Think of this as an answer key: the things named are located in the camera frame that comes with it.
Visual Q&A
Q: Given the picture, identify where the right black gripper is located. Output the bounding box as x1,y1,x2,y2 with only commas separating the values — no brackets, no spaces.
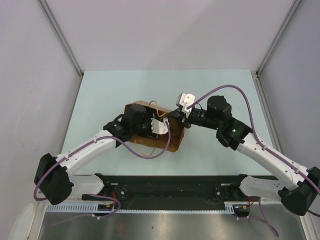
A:
167,106,221,130

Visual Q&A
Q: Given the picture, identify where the brown paper bag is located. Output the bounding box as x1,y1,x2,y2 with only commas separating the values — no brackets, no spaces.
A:
124,100,187,158

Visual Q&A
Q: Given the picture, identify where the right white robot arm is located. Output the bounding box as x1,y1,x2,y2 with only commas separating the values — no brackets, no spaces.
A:
168,93,320,216

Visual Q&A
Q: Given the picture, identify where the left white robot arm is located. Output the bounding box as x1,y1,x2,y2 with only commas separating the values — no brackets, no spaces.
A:
33,103,172,205

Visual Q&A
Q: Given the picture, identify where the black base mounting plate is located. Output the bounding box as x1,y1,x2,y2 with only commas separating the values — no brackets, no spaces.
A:
81,173,258,211

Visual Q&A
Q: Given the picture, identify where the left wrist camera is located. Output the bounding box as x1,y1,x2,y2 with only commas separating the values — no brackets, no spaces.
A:
151,117,169,135

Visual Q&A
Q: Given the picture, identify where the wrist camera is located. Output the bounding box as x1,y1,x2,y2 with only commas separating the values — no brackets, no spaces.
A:
151,117,169,135
176,92,196,118

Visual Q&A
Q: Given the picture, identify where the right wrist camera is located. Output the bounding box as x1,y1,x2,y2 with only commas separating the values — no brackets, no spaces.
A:
176,92,196,118

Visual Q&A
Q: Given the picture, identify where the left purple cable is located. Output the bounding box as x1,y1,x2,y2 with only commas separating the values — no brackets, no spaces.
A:
33,121,173,227

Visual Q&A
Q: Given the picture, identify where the purple cable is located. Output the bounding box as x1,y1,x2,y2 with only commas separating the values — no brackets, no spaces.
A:
191,84,320,237
33,121,173,227

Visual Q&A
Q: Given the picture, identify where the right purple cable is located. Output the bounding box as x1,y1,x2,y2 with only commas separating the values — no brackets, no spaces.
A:
191,84,320,237

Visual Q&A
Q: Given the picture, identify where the white slotted cable duct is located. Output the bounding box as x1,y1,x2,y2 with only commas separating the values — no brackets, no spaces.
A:
46,203,235,214

